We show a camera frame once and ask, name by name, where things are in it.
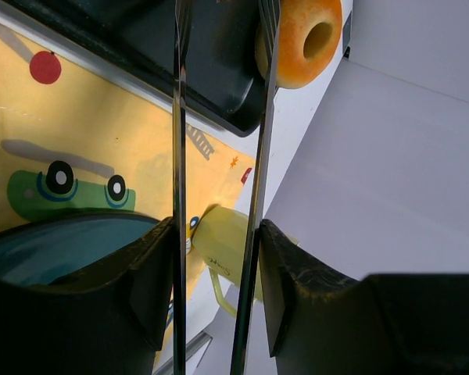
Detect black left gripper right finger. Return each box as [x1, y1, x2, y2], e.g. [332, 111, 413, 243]
[260, 220, 469, 374]

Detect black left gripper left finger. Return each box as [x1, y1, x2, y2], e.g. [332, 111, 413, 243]
[0, 218, 175, 374]

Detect teal square plate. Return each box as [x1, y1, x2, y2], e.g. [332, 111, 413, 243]
[0, 212, 159, 286]

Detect pale yellow mug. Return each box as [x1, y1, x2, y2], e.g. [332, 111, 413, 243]
[192, 205, 249, 316]

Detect yellow cartoon placemat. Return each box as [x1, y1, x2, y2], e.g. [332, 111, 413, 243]
[0, 15, 257, 375]

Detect black baking tray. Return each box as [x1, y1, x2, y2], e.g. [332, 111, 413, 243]
[9, 0, 264, 138]

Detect orange bagel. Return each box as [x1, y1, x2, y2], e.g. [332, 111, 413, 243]
[276, 0, 342, 89]

